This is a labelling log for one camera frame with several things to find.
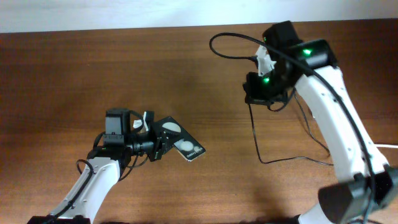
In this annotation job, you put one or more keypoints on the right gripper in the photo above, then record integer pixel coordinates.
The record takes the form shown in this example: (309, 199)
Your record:
(251, 95)

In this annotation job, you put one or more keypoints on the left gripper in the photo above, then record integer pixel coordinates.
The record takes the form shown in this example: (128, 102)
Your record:
(161, 142)

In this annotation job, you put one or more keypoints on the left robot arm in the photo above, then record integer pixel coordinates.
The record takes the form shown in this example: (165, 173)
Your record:
(104, 167)

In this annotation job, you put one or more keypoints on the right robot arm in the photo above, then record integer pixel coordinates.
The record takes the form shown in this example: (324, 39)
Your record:
(366, 181)

